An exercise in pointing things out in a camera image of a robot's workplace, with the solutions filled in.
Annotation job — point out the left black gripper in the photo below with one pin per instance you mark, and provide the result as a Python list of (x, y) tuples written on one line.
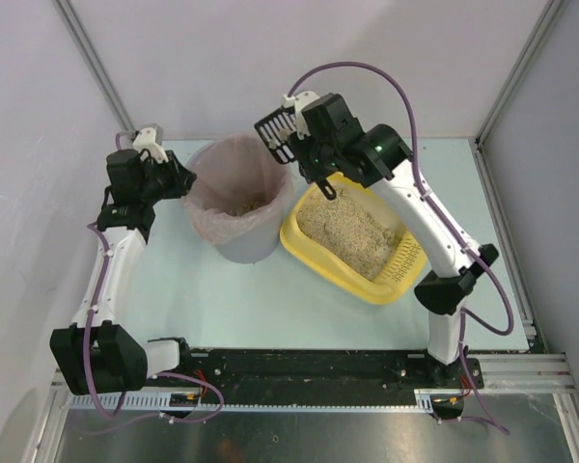
[(172, 175)]

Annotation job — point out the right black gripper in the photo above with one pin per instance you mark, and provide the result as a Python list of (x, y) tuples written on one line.
[(319, 167)]

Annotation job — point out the black slotted litter scoop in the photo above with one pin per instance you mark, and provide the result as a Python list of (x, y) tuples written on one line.
[(279, 134)]

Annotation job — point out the yellow litter box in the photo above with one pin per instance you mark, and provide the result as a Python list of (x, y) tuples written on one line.
[(399, 273)]

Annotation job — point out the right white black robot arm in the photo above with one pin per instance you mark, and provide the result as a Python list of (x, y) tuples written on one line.
[(380, 160)]

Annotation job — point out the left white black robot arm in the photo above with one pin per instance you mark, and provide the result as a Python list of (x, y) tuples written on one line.
[(95, 353)]

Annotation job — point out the beige cat litter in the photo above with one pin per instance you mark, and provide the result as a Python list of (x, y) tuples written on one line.
[(349, 231)]

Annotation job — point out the pink plastic bin liner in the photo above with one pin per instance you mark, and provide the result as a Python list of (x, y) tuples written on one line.
[(231, 183)]

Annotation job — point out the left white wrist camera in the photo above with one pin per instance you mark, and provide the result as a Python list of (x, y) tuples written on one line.
[(148, 144)]

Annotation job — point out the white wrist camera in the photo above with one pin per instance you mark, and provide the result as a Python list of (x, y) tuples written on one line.
[(148, 144), (297, 103)]

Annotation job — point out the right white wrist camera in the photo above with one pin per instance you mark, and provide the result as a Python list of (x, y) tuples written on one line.
[(297, 103)]

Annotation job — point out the left aluminium frame post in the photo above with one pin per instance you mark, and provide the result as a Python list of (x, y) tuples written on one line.
[(91, 57)]

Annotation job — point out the aluminium frame post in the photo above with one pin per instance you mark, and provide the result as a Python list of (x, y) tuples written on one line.
[(91, 57), (547, 20)]

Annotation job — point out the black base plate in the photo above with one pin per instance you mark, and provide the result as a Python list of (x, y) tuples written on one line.
[(318, 378)]

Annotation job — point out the right aluminium frame post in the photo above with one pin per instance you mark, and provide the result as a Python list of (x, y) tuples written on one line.
[(547, 20)]

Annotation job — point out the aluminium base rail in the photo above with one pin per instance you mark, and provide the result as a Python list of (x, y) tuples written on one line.
[(526, 374)]

